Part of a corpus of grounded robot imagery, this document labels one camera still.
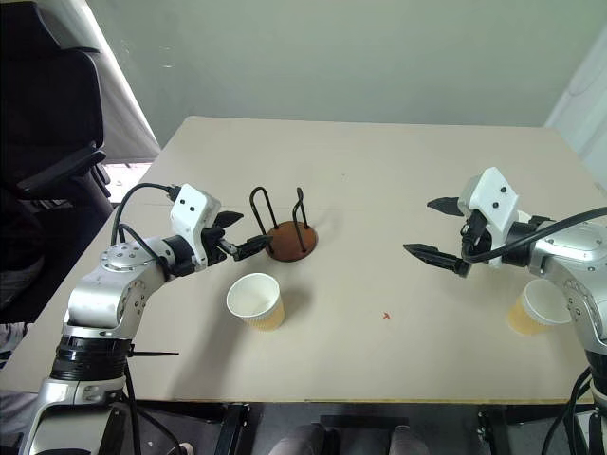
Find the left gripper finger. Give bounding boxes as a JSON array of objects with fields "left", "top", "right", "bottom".
[
  {"left": 231, "top": 234, "right": 276, "bottom": 263},
  {"left": 213, "top": 210, "right": 245, "bottom": 229}
]

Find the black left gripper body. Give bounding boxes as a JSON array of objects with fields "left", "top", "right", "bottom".
[{"left": 201, "top": 212, "right": 238, "bottom": 269}]

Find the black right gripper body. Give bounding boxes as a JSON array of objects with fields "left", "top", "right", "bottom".
[{"left": 455, "top": 209, "right": 493, "bottom": 279}]

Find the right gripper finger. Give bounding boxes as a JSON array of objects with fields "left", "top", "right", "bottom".
[
  {"left": 426, "top": 195, "right": 461, "bottom": 218},
  {"left": 402, "top": 243, "right": 463, "bottom": 274}
]

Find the white yellow paper cup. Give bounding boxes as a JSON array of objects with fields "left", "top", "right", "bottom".
[
  {"left": 506, "top": 278, "right": 574, "bottom": 337},
  {"left": 226, "top": 272, "right": 286, "bottom": 333}
]

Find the white curtain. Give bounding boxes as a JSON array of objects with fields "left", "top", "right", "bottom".
[{"left": 97, "top": 0, "right": 160, "bottom": 166}]

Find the pale blue curtain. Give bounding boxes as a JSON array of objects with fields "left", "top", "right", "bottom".
[{"left": 543, "top": 27, "right": 607, "bottom": 182}]

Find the black office chair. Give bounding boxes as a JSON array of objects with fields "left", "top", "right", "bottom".
[{"left": 0, "top": 0, "right": 115, "bottom": 324}]

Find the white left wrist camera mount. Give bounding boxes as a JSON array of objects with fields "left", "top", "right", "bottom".
[{"left": 169, "top": 183, "right": 223, "bottom": 270}]

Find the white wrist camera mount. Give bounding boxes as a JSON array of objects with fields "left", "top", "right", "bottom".
[
  {"left": 169, "top": 183, "right": 223, "bottom": 270},
  {"left": 457, "top": 166, "right": 522, "bottom": 270}
]

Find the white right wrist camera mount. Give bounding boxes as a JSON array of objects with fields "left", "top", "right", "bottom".
[{"left": 457, "top": 166, "right": 522, "bottom": 270}]

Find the brown wire cup holder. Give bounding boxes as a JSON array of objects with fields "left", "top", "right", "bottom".
[{"left": 248, "top": 186, "right": 319, "bottom": 264}]

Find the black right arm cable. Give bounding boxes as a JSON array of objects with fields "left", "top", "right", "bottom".
[{"left": 459, "top": 206, "right": 607, "bottom": 265}]

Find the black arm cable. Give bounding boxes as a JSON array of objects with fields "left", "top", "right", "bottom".
[
  {"left": 459, "top": 206, "right": 607, "bottom": 265},
  {"left": 111, "top": 182, "right": 184, "bottom": 272}
]

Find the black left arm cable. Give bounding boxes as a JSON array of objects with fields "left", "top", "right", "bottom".
[{"left": 111, "top": 182, "right": 184, "bottom": 272}]

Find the black left body cable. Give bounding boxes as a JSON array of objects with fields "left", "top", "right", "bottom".
[{"left": 121, "top": 362, "right": 143, "bottom": 455}]

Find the black body cable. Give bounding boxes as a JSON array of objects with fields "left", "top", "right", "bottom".
[
  {"left": 121, "top": 362, "right": 143, "bottom": 455},
  {"left": 543, "top": 368, "right": 597, "bottom": 455}
]

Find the black right body cable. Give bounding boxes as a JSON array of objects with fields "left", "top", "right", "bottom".
[{"left": 543, "top": 368, "right": 597, "bottom": 455}]

